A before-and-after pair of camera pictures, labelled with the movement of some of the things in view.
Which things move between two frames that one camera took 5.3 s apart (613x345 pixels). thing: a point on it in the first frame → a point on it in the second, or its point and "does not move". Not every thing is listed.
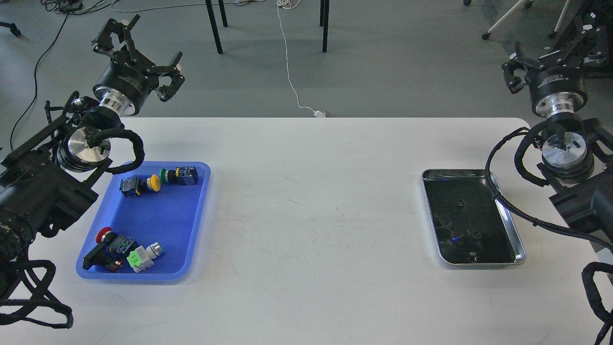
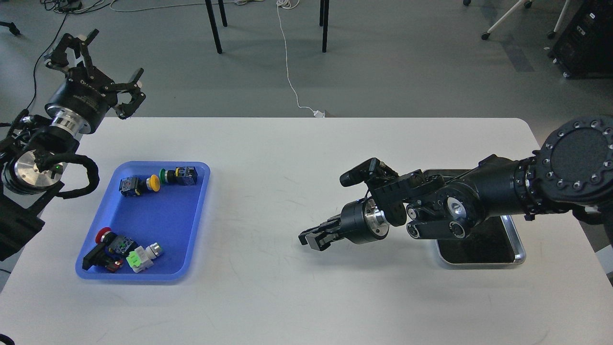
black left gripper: [125, 80] → [79, 102]
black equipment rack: [589, 24] does not move
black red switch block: [101, 255] does not move
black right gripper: [558, 89] → [361, 222]
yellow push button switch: [133, 186] does not move
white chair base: [527, 4] does not move
